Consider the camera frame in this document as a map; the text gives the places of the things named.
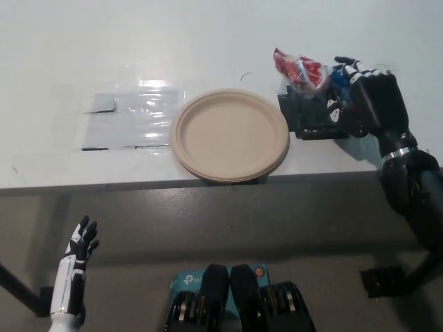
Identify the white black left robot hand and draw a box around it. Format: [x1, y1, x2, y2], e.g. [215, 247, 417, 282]
[48, 214, 100, 317]

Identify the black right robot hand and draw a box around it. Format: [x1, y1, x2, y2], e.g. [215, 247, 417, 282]
[325, 55, 418, 159]

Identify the red blue sunflower seeds bag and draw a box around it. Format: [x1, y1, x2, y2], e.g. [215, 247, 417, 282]
[271, 47, 354, 103]

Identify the beige paper plate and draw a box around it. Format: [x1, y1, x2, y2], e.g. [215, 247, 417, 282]
[168, 88, 291, 183]

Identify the black table leg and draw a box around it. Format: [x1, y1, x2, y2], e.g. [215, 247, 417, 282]
[359, 241, 443, 299]
[0, 264, 63, 319]

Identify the black mat patch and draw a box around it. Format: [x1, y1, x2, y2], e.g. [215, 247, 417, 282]
[276, 82, 364, 141]

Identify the teal tp-link box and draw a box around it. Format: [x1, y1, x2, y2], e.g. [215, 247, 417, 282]
[168, 265, 269, 312]

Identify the clear plastic film sheet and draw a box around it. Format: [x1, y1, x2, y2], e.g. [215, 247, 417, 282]
[71, 81, 188, 153]

